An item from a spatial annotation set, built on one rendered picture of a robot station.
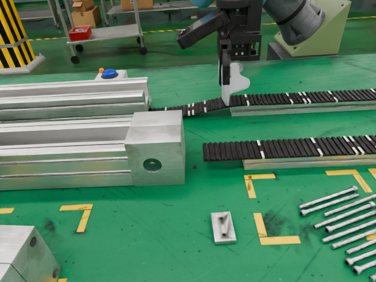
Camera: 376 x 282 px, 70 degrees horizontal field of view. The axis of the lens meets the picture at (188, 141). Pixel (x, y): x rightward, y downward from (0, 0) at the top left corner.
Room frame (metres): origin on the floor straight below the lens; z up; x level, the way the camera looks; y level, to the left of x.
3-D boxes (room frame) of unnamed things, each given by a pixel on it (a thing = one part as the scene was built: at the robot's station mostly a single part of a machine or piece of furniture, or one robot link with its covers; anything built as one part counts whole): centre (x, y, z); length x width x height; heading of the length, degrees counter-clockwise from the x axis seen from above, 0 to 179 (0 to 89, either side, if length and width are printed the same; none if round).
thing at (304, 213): (0.27, -0.21, 0.78); 0.11 x 0.01 x 0.01; 106
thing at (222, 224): (0.24, -0.04, 0.78); 0.05 x 0.03 x 0.01; 0
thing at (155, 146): (0.40, 0.05, 0.83); 0.12 x 0.09 x 0.10; 177
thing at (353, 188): (0.28, -0.22, 0.78); 0.11 x 0.01 x 0.01; 105
